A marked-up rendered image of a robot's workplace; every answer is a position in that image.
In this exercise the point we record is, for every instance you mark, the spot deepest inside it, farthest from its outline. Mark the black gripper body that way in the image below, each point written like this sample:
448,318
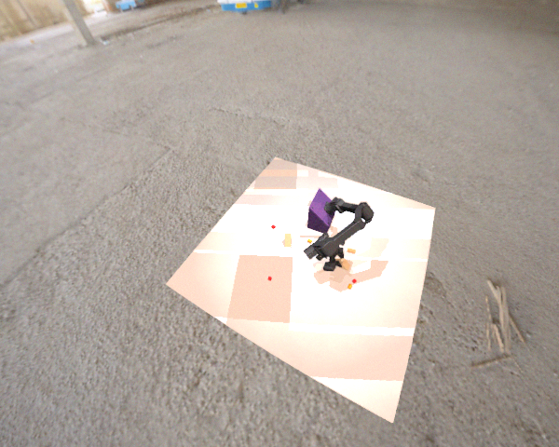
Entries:
330,266

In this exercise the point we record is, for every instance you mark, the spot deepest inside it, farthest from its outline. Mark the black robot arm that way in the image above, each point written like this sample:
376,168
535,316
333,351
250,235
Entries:
326,246

